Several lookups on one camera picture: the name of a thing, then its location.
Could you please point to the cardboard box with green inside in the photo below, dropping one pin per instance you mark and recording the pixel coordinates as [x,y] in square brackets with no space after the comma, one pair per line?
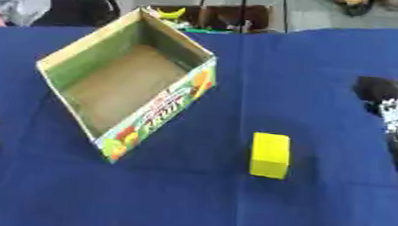
[123,83]

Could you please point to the yellow rectangular block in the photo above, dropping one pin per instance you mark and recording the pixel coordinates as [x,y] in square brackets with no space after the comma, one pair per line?
[270,155]

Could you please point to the yellow and black bag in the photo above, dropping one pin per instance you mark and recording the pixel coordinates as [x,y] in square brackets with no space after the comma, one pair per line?
[352,2]

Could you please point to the black chair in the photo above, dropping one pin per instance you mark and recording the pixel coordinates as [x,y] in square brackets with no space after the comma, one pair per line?
[84,5]

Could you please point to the black tripod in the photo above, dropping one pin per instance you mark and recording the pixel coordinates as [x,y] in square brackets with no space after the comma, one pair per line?
[244,6]

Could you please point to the brown open storage crate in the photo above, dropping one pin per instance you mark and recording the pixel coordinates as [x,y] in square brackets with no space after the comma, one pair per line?
[227,17]

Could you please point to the yellow toy banana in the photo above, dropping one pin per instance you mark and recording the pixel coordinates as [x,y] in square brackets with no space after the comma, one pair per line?
[172,14]

